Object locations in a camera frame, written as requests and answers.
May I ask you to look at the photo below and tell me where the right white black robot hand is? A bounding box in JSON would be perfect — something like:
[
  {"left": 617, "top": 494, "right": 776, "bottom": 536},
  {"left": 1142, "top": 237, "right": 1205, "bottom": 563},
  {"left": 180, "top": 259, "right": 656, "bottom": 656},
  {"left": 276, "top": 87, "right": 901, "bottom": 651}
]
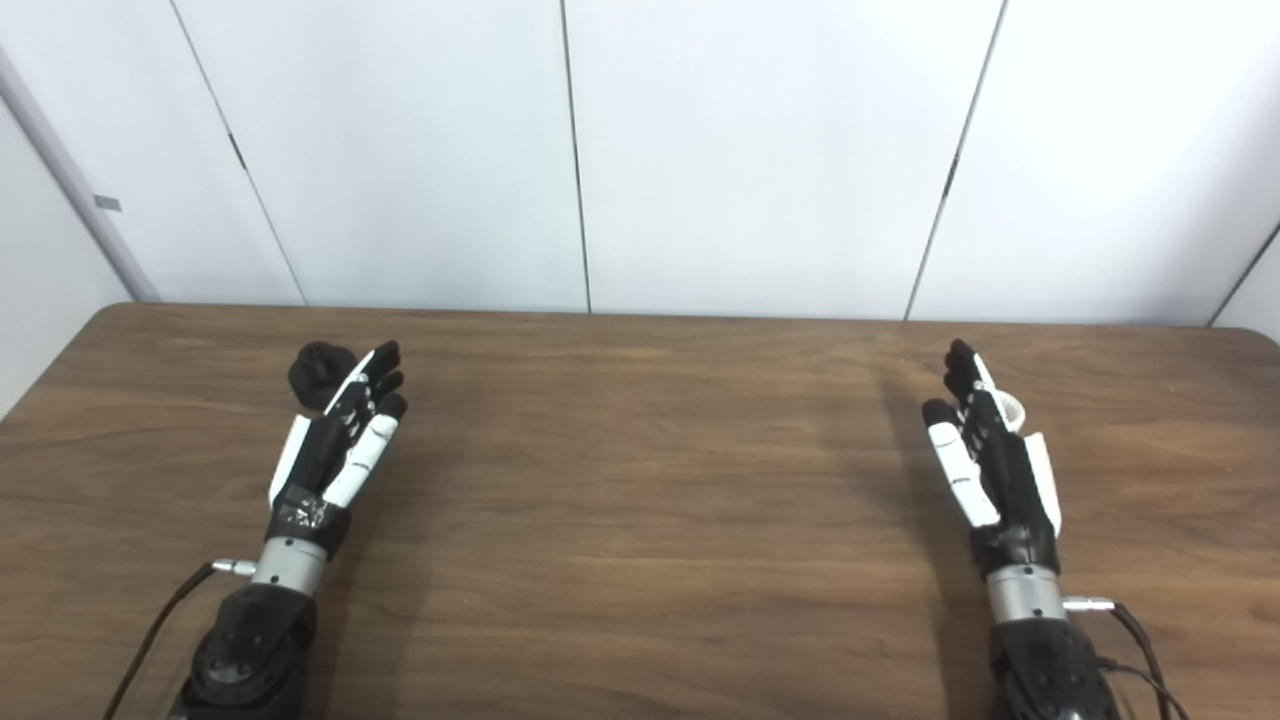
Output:
[{"left": 922, "top": 338, "right": 1063, "bottom": 579}]

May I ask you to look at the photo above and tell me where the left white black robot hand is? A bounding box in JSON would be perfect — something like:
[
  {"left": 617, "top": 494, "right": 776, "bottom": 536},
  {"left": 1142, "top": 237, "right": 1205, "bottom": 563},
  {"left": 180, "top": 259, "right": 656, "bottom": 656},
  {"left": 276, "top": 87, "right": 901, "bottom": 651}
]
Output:
[{"left": 268, "top": 340, "right": 409, "bottom": 559}]

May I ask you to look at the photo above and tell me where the round black part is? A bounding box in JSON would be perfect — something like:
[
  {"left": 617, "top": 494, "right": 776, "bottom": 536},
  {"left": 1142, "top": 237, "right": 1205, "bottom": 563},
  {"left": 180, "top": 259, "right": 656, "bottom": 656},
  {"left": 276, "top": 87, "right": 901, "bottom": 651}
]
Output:
[{"left": 288, "top": 342, "right": 357, "bottom": 411}]

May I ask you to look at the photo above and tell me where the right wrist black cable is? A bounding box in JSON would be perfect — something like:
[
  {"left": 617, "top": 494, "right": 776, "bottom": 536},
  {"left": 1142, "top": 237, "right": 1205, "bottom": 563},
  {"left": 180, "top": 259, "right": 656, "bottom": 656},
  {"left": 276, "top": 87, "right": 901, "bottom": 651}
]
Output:
[{"left": 1062, "top": 595, "right": 1191, "bottom": 720}]

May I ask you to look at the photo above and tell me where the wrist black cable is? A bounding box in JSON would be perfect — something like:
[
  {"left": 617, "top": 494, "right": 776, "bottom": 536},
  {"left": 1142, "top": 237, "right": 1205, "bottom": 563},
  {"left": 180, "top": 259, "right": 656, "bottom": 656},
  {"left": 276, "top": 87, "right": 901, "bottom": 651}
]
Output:
[
  {"left": 103, "top": 558, "right": 258, "bottom": 720},
  {"left": 1062, "top": 595, "right": 1191, "bottom": 720}
]

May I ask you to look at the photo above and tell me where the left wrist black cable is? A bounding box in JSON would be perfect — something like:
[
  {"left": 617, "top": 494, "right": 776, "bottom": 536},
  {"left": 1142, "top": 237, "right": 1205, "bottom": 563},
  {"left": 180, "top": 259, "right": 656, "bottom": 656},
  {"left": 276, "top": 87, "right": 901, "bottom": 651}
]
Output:
[{"left": 103, "top": 558, "right": 258, "bottom": 720}]

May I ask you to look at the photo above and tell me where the grey wall post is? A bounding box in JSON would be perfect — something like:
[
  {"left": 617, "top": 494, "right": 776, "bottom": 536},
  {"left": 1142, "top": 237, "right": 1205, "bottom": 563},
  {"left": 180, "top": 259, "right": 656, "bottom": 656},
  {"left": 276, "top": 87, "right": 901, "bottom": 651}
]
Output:
[{"left": 0, "top": 45, "right": 161, "bottom": 303}]

